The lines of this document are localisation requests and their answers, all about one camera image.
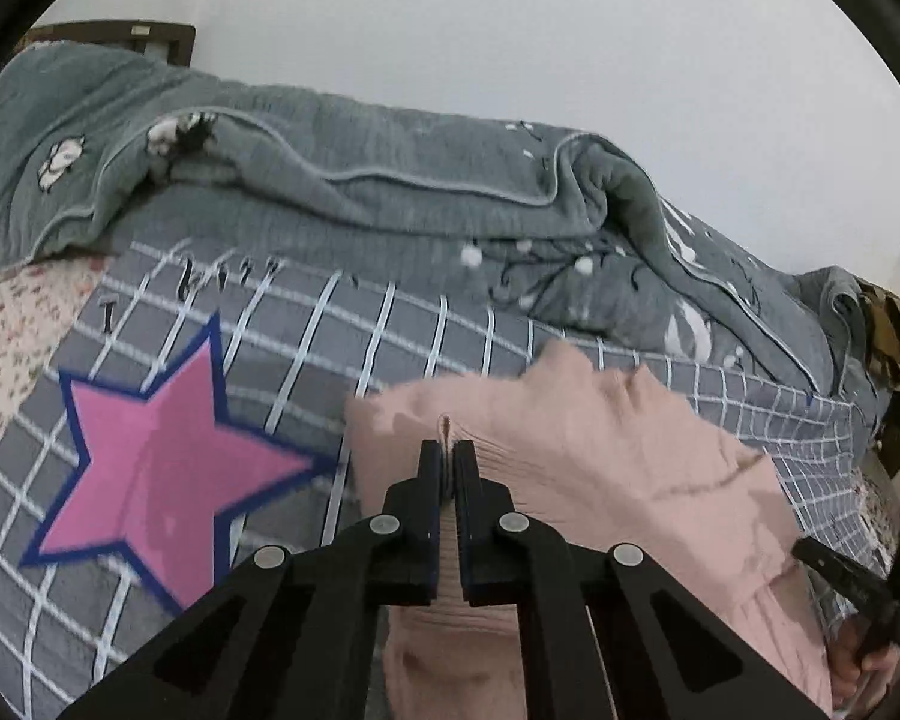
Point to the grey floral quilt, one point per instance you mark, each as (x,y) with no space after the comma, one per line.
(345,157)

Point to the pink floral bedsheet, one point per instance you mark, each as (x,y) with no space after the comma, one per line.
(15,330)

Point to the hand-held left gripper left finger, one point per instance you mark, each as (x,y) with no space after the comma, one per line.
(429,495)

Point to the olive brown cloth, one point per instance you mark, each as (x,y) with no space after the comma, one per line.
(896,337)

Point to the grey checked star-print sheet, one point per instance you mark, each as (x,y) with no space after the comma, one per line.
(420,345)

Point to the person's right hand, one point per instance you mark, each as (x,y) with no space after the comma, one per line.
(847,660)

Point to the pink knit garment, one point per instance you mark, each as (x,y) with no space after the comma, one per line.
(607,450)

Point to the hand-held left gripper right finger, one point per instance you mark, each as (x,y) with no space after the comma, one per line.
(466,495)

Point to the dark wooden headboard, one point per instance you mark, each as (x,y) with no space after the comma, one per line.
(172,41)

